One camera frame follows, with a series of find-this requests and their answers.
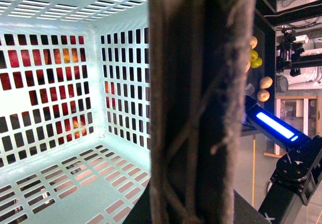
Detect left gripper fuzzy finger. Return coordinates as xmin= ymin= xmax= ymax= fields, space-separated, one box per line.
xmin=149 ymin=0 xmax=256 ymax=223

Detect light blue plastic basket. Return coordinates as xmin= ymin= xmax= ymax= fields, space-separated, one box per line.
xmin=1 ymin=0 xmax=151 ymax=223

